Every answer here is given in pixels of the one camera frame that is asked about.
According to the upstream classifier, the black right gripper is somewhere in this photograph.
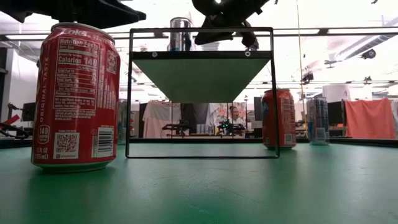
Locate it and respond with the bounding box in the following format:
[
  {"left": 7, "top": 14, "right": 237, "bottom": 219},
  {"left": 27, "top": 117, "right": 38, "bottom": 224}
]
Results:
[{"left": 192, "top": 0, "right": 270, "bottom": 49}]

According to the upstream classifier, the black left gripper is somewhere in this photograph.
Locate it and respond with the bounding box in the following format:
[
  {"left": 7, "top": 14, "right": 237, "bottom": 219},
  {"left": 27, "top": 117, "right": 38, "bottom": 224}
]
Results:
[{"left": 30, "top": 0, "right": 146, "bottom": 29}]

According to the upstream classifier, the slim blue silver energy can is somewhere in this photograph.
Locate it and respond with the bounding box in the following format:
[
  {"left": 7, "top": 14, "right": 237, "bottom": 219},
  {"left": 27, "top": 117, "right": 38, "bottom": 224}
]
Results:
[
  {"left": 169, "top": 16, "right": 194, "bottom": 52},
  {"left": 306, "top": 96, "right": 330, "bottom": 146},
  {"left": 119, "top": 98, "right": 135, "bottom": 146}
]

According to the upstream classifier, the floral cloth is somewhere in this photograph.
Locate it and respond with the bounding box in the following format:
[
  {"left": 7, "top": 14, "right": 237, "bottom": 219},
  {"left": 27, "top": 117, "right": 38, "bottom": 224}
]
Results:
[{"left": 208, "top": 101, "right": 248, "bottom": 138}]

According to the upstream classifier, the black monitor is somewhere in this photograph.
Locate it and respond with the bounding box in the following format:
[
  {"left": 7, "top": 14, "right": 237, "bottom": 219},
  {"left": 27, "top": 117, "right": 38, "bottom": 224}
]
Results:
[
  {"left": 253, "top": 96, "right": 264, "bottom": 121},
  {"left": 21, "top": 101, "right": 37, "bottom": 122},
  {"left": 327, "top": 101, "right": 343, "bottom": 126}
]

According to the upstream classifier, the person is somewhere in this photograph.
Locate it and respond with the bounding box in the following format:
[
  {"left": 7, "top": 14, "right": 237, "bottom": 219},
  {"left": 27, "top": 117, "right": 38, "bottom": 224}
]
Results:
[{"left": 228, "top": 105, "right": 246, "bottom": 135}]

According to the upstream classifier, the red Coca-Cola can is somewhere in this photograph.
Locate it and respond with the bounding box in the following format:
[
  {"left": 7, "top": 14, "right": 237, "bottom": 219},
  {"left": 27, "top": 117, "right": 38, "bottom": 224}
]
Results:
[{"left": 30, "top": 22, "right": 121, "bottom": 174}]

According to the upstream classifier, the red-orange soda can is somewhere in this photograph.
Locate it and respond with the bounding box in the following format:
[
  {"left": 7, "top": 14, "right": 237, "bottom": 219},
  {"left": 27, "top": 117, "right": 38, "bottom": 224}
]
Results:
[{"left": 261, "top": 88, "right": 296, "bottom": 149}]

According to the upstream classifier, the white cloth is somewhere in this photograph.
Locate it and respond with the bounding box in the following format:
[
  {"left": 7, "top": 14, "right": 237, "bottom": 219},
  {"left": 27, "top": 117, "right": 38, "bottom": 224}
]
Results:
[{"left": 142, "top": 100, "right": 182, "bottom": 139}]

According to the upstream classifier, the white cabinet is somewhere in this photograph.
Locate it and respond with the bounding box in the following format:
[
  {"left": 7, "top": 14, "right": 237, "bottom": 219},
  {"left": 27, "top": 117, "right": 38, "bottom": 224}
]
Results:
[{"left": 322, "top": 83, "right": 352, "bottom": 103}]

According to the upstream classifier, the green table mat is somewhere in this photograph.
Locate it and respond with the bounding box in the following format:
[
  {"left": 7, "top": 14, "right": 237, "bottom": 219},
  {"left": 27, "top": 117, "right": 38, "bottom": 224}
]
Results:
[{"left": 0, "top": 142, "right": 398, "bottom": 224}]

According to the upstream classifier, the orange cloth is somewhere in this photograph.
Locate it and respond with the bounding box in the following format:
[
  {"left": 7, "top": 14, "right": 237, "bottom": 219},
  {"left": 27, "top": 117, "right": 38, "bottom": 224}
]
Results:
[{"left": 344, "top": 98, "right": 396, "bottom": 140}]

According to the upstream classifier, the black ceiling camera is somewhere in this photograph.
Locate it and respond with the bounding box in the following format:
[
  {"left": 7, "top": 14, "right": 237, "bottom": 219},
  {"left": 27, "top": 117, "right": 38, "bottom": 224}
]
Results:
[
  {"left": 300, "top": 72, "right": 314, "bottom": 85},
  {"left": 360, "top": 49, "right": 377, "bottom": 60}
]

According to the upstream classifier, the black ceiling light rail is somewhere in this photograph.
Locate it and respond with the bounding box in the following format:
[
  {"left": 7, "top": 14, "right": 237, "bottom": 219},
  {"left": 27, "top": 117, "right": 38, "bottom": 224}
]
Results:
[{"left": 0, "top": 27, "right": 398, "bottom": 40}]

